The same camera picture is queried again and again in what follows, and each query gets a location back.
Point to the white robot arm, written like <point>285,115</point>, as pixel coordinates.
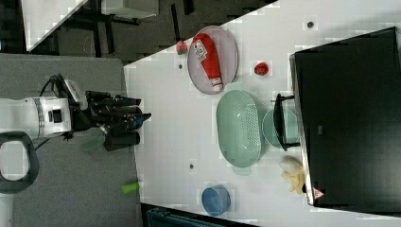
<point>25,120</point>

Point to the mint green strainer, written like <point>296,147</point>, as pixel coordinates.
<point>239,116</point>

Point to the white side table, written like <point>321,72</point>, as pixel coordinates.
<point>42,17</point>

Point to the black cylinder cup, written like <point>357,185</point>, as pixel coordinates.
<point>122,140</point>

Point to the red strawberry toy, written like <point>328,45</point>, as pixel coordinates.
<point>181,48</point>

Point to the blue cup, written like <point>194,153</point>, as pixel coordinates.
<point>215,200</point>

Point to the green translucent spatula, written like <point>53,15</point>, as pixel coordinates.
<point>93,143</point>

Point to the black microwave oven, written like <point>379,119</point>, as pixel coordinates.
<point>347,99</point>

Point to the mint green bowl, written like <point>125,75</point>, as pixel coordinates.
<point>291,124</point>

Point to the green marker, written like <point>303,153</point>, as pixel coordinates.
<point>129,188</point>

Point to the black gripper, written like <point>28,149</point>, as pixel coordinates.
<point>114,114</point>

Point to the black oven door handle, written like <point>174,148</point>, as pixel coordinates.
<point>279,122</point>

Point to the grey oval plate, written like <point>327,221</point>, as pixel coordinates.
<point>227,55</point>

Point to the white garlic toy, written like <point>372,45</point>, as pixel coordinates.
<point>291,165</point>

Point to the red tomato toy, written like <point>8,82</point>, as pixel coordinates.
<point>261,69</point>

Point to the red ketchup bottle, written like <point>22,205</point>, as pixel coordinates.
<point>207,55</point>

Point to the yellow banana toy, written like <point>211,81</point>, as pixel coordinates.
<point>297,180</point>

